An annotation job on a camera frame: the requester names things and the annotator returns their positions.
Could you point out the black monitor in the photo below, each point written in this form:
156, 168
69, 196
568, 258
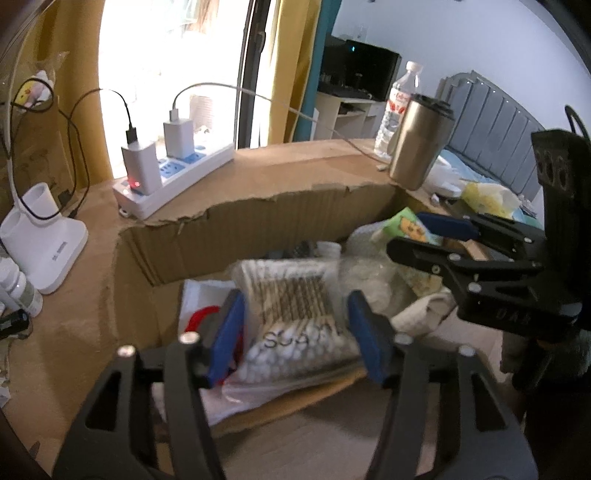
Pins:
369, 69

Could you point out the cotton swab pack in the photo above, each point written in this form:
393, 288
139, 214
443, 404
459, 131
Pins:
286, 314

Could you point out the white plastic bag red print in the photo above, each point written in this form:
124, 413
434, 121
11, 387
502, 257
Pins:
198, 295

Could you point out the clear bubble wrap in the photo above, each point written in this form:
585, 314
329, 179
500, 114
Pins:
369, 277

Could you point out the teal curtain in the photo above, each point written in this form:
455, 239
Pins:
323, 27

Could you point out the grey bed headboard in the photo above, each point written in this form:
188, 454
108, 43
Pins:
494, 124

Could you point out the white plastic container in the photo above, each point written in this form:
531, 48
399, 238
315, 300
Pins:
443, 173

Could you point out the yellow white plush toy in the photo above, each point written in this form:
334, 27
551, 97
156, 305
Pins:
32, 90

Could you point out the small white bottles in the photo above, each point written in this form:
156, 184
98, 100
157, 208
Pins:
18, 288

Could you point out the black door frame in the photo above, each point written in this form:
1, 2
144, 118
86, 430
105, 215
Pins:
254, 69

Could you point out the torn cardboard box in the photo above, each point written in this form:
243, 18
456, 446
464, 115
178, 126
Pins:
184, 249

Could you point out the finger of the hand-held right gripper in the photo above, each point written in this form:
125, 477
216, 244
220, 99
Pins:
448, 226
415, 251

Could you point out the small black device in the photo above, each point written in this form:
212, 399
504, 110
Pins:
14, 323

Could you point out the yellow tissue pack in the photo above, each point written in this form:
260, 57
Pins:
489, 198

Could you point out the steel tumbler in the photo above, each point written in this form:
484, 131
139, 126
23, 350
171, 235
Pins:
415, 143

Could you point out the clear water bottle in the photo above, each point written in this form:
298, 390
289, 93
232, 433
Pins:
392, 106

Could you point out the white textured cloth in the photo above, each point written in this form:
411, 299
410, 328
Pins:
425, 314

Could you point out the yellow curtain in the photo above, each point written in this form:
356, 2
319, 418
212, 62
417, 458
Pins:
69, 69
295, 69

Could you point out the blue printed blanket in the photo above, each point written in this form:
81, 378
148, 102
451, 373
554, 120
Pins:
466, 168

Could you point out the white power strip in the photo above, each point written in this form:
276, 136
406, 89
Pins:
184, 180

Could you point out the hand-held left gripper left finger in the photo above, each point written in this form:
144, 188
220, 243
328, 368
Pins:
228, 337

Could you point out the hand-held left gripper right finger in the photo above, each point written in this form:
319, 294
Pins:
364, 341

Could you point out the green tissue packet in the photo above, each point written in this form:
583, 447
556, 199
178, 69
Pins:
411, 226

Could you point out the white tv stand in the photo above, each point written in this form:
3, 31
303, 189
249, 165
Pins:
346, 115

